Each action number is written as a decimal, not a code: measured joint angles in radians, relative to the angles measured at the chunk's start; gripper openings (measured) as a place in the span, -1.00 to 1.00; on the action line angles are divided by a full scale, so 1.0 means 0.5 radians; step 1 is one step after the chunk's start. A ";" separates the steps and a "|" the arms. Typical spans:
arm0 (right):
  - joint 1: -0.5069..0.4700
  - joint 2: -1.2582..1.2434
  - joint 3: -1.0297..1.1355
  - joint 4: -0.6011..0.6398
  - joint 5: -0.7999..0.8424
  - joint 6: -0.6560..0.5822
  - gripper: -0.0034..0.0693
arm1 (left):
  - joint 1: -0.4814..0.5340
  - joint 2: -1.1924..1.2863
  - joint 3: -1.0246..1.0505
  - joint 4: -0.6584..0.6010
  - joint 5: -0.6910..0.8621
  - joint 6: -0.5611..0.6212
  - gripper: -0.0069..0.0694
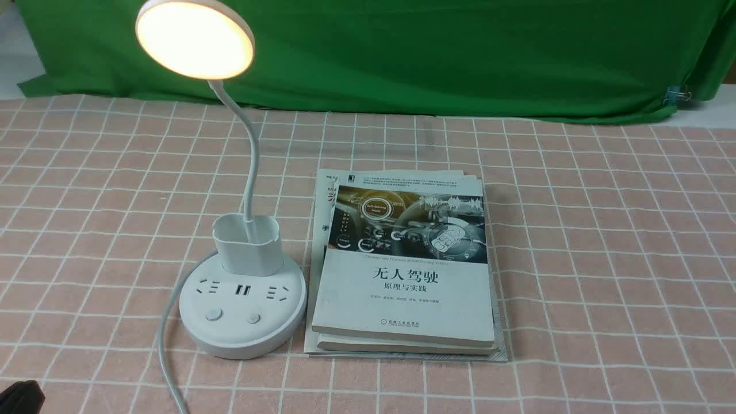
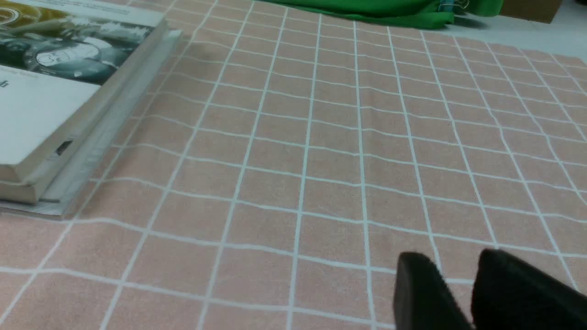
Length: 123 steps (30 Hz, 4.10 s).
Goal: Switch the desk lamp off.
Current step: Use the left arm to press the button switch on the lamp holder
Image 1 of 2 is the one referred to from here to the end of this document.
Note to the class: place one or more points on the white desk lamp with sockets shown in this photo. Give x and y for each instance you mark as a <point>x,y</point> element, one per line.
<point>246,298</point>

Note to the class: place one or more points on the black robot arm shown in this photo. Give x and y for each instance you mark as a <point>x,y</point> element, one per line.
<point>22,397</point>

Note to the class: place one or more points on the top self-driving textbook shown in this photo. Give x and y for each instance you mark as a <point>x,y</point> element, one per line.
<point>402,287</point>

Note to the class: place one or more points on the bottom book in stack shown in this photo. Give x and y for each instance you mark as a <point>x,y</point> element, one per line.
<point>325,190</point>

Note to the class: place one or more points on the pink checkered tablecloth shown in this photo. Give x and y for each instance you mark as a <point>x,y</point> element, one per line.
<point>612,246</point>

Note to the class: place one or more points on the green backdrop cloth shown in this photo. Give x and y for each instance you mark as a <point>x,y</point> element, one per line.
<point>583,62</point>

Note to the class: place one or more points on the metal binder clip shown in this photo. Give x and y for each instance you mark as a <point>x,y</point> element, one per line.
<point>676,95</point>

